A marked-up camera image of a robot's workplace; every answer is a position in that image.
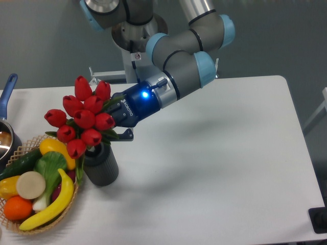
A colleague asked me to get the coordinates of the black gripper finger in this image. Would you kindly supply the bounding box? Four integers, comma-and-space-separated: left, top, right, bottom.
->
117, 128, 134, 141

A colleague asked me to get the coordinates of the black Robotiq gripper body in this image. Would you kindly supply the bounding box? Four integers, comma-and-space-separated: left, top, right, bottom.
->
105, 81, 160, 128

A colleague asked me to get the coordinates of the red tulip bouquet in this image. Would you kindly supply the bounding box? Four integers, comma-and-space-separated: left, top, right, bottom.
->
44, 76, 118, 182

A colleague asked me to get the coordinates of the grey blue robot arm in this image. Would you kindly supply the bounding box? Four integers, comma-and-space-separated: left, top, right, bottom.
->
80, 1, 235, 141

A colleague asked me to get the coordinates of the dark grey ribbed vase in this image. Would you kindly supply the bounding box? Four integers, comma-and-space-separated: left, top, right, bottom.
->
84, 143, 119, 186

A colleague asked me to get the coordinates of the dark red fruit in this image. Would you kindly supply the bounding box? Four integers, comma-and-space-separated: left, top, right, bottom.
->
51, 170, 76, 203

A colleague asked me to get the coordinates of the yellow lemon squash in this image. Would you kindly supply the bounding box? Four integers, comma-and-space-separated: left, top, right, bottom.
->
39, 138, 76, 170

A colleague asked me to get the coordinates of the green bok choy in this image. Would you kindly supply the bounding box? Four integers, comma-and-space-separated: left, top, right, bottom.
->
33, 151, 67, 212

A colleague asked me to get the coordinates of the yellow banana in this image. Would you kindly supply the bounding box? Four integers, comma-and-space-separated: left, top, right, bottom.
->
19, 168, 74, 231

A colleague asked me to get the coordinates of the woven wicker basket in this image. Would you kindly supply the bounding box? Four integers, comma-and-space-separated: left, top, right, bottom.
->
1, 135, 79, 235

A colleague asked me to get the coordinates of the green cucumber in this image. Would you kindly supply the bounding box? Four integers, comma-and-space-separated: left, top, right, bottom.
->
1, 149, 42, 180

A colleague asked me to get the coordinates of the beige round disc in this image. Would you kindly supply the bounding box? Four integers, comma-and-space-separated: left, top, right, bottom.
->
16, 171, 45, 200

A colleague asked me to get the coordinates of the yellow bell pepper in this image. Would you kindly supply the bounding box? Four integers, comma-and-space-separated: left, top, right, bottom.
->
0, 176, 20, 200

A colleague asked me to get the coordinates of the orange fruit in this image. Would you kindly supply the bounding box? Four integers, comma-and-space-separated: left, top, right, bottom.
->
4, 195, 32, 221

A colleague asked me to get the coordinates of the black device at edge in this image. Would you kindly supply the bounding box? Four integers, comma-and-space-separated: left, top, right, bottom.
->
308, 207, 326, 234

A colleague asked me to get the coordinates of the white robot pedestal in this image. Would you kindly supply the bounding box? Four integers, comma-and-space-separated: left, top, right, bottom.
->
88, 12, 169, 86

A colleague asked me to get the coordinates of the blue handled saucepan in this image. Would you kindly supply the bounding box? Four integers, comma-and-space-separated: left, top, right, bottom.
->
1, 73, 21, 172

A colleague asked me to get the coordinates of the white frame at right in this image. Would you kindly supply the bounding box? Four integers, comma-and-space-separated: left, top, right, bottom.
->
302, 87, 326, 136

